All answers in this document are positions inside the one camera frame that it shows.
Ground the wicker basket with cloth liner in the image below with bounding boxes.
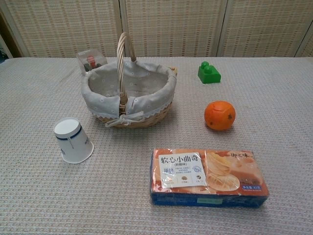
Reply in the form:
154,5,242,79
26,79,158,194
81,32,178,129

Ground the beige woven tablecloth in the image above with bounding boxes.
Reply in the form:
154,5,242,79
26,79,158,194
0,56,313,235

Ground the woven folding screen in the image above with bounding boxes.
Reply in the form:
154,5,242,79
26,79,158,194
0,0,313,59

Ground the orange fruit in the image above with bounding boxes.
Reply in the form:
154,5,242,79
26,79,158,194
204,100,236,131

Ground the green toy building block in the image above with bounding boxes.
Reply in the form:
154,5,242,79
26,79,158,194
198,61,222,85

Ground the orange blue cookie box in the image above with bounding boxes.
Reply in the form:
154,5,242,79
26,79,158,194
149,147,270,209

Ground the clear plastic box red toy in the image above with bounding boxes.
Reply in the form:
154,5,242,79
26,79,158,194
76,48,109,75

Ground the white paper cup blue stripe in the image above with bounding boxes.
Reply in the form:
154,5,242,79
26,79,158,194
54,117,95,164

